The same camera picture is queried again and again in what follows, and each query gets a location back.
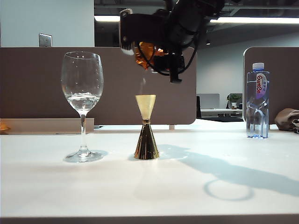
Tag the white background desk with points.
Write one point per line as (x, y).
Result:
(222, 112)

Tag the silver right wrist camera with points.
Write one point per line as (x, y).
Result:
(126, 28)

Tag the potted green plant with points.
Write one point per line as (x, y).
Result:
(234, 99)

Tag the clear plastic water bottle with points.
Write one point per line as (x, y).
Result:
(257, 112)

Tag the clear wine glass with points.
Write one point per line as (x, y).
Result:
(81, 77)

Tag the gold double jigger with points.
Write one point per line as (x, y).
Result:
(146, 144)

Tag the brown desk partition panel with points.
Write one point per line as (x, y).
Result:
(35, 81)
(285, 81)

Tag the metal wall switch plate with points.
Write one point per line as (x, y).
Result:
(45, 40)

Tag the long ceiling light strip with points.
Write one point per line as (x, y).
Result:
(257, 20)

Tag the black ceiling spotlight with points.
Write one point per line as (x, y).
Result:
(208, 42)

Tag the small amber measuring cup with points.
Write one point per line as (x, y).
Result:
(146, 50)

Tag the grey background partition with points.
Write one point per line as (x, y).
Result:
(209, 101)

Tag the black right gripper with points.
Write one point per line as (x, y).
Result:
(177, 32)

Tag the brown cloth bag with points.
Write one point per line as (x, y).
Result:
(285, 119)

